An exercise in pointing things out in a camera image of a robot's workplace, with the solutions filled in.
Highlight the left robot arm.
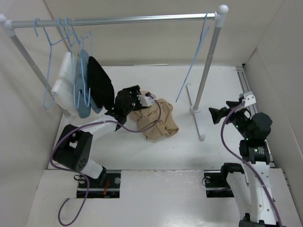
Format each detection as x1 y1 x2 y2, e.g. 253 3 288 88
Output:
51 85 142 188

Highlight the blue shirt on hanger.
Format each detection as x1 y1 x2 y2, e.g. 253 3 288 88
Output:
75 49 103 119

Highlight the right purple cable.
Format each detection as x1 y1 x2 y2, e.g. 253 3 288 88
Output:
221 101 285 227

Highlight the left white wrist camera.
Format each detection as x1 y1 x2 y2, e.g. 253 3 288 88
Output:
137 94 154 107

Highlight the light blue wire hanger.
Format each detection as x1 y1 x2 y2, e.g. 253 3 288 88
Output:
175 11 209 102

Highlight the black shirt on hanger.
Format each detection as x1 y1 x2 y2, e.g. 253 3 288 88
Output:
87 56 115 110

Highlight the purple cable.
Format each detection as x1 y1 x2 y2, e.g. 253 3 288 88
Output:
49 93 164 226
221 101 285 227

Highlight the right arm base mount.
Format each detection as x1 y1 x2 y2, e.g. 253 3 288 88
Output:
202 170 234 198

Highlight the white shirt on hanger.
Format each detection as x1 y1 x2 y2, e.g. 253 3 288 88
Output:
52 52 78 116

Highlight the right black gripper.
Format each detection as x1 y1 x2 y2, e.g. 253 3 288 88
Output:
208 100 252 140

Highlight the empty light blue hanger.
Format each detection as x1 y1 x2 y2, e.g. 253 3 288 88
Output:
43 27 66 110

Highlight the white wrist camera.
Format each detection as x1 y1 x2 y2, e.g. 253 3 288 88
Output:
239 91 256 107
137 94 154 107

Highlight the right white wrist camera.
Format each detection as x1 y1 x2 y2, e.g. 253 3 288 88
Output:
239 91 256 107

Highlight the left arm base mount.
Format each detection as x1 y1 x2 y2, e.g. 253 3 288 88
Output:
74 170 121 199

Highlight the metal clothes rack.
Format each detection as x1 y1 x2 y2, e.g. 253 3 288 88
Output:
0 4 229 141

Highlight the beige t shirt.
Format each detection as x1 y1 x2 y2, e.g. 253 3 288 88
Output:
129 98 179 141

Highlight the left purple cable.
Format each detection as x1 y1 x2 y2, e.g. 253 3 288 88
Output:
49 93 164 226

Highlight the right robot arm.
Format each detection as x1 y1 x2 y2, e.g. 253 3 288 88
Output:
209 101 283 227

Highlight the aluminium rail on table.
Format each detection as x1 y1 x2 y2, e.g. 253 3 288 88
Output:
235 66 276 168

